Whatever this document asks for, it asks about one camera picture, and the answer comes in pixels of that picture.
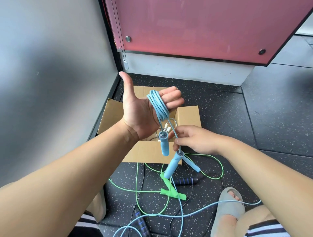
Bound person's left hand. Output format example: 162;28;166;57
118;71;185;141

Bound person's right hand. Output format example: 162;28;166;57
169;125;233;156

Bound light blue jump rope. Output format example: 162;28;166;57
146;90;184;180
112;156;262;237

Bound grey jump rope white handles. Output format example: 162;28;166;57
149;118;178;142

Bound brown cardboard box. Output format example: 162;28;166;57
97;86;202;165

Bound black jump rope blue-striped handles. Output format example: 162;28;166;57
127;163;224;237

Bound green jump rope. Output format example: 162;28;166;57
109;154;224;216

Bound person's right forearm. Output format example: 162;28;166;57
220;136;313;237

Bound person's left forearm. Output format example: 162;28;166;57
0;119;139;237

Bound grey right slipper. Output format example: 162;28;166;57
211;187;246;237

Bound pink glass panel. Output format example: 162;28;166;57
105;0;313;67

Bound black white-striped shorts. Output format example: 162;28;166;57
67;211;285;237

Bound thin blind pull cord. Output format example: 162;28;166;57
111;0;129;71

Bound black wall edge trim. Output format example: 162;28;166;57
88;0;123;141

